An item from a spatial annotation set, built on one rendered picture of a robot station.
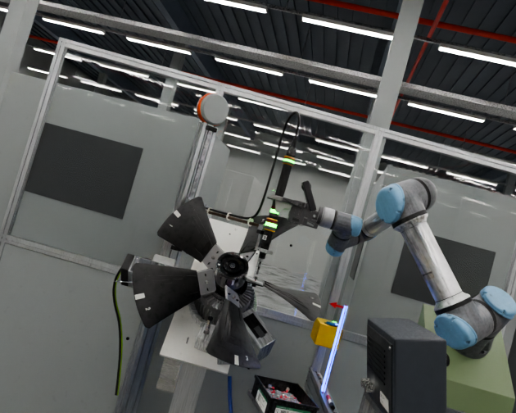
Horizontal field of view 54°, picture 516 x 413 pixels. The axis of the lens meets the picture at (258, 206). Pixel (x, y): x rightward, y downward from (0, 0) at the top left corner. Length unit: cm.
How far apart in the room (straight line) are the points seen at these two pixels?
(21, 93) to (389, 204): 342
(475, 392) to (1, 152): 373
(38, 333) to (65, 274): 33
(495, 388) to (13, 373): 221
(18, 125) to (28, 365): 213
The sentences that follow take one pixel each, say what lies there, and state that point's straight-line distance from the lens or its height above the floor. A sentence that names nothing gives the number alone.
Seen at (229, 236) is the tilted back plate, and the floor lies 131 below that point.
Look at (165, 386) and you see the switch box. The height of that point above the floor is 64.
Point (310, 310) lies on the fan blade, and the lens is 185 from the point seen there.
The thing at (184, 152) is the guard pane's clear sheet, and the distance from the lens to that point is 267.
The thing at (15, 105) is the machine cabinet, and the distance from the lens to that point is 449.
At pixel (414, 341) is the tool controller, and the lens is 114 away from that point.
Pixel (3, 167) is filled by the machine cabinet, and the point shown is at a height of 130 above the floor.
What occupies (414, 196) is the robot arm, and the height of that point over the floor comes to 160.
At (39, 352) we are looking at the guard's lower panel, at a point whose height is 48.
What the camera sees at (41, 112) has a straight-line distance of 288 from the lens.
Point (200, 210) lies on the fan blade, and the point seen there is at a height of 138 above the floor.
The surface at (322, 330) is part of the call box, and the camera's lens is 217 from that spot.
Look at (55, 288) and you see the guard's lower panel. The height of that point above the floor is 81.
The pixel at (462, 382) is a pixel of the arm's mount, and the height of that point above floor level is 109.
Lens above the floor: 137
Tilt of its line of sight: 3 degrees up
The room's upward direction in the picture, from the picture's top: 16 degrees clockwise
